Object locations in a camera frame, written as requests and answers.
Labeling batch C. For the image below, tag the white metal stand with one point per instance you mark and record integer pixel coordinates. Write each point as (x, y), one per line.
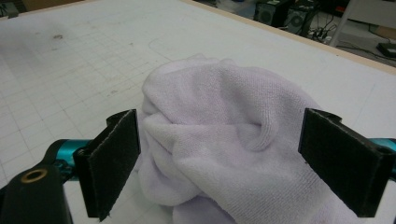
(345, 18)

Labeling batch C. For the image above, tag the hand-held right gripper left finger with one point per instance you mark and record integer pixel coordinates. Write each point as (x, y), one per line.
(109, 168)

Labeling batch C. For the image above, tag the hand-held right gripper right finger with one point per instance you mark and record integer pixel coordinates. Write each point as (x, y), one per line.
(339, 161)

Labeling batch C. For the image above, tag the flat black device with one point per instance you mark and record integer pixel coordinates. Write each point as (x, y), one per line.
(387, 49)

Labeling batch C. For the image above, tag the lavender printed towel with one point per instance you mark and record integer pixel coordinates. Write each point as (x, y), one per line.
(224, 124)

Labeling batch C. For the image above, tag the black computer tower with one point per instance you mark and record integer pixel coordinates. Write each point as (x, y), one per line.
(271, 13)
(299, 20)

